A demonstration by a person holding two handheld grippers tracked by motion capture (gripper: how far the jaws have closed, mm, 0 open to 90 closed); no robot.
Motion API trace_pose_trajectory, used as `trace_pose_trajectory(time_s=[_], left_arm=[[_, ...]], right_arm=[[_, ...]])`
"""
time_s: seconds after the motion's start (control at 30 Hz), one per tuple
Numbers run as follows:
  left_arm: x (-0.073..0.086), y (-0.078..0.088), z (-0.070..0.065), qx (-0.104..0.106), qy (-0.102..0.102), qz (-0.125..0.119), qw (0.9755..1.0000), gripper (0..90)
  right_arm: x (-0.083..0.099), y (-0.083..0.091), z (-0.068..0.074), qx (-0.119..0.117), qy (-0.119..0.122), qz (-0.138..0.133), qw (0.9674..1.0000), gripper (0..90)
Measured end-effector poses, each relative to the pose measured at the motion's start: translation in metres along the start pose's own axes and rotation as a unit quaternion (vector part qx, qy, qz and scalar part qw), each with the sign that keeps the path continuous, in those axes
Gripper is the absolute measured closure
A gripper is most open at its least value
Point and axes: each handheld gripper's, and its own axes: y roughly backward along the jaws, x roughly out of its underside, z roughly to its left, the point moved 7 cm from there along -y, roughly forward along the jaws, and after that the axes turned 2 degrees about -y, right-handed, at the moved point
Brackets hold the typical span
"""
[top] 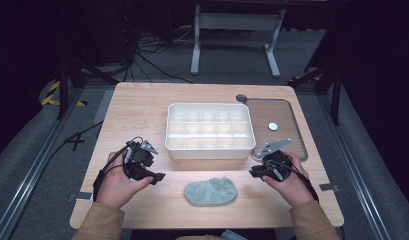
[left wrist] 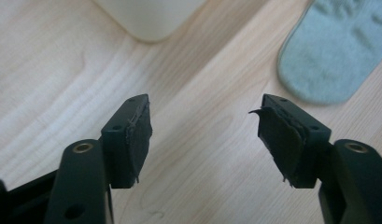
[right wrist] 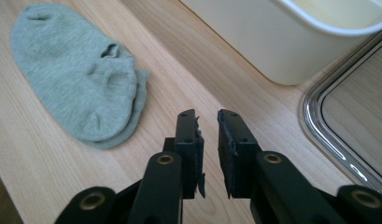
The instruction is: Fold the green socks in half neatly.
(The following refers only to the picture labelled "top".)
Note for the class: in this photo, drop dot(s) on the white metal table frame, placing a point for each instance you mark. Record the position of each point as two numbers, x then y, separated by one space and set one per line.
237 20

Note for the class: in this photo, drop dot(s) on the black tape floor mark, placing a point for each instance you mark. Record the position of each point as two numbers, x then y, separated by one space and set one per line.
75 140

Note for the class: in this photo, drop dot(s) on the pale blue cloth piece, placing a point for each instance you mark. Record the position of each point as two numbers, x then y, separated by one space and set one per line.
232 235

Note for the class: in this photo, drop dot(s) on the white divided storage box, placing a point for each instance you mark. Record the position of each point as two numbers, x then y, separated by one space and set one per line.
208 151

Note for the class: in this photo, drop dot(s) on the grey round table grommet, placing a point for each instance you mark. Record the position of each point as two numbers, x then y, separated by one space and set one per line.
241 98

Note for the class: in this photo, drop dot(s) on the pale green sock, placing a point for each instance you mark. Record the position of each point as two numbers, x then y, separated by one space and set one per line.
210 192

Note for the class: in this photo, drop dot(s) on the person's left hand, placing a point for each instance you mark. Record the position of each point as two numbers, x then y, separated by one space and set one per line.
115 186

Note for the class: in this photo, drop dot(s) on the black metal stand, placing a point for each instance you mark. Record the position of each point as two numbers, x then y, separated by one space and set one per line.
335 96
63 86

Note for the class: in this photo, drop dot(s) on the yellow black hazard tape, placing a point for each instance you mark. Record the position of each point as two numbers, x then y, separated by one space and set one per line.
52 98

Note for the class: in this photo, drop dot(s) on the aluminium floor rail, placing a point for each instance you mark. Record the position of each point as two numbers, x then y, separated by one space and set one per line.
355 166
32 173

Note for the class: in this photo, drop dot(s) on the clear plastic box lid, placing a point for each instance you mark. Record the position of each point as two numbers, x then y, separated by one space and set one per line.
275 111

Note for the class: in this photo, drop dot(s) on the grey tape strip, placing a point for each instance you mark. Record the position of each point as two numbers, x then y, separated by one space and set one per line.
329 187
80 196

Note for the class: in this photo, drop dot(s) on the person's right hand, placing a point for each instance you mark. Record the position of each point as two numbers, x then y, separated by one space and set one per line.
297 188

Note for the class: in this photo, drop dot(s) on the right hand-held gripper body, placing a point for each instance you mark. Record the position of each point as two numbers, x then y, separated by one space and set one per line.
278 165

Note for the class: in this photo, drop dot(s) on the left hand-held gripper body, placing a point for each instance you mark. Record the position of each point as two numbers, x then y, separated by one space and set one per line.
138 158

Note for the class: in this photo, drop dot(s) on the small white round disc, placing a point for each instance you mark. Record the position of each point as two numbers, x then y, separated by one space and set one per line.
273 126

